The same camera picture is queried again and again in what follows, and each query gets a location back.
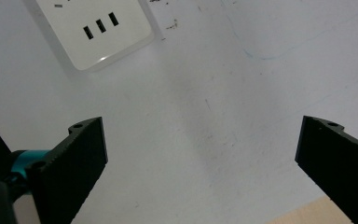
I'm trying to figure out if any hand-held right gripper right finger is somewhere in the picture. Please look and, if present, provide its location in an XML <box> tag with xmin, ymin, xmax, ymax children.
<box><xmin>294</xmin><ymin>115</ymin><xmax>358</xmax><ymax>224</ymax></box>

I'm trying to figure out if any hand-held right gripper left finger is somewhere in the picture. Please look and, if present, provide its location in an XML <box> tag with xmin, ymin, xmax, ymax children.
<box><xmin>24</xmin><ymin>116</ymin><xmax>109</xmax><ymax>224</ymax></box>

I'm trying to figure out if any white power strip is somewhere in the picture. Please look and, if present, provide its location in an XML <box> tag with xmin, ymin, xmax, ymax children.
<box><xmin>34</xmin><ymin>0</ymin><xmax>155</xmax><ymax>72</ymax></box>

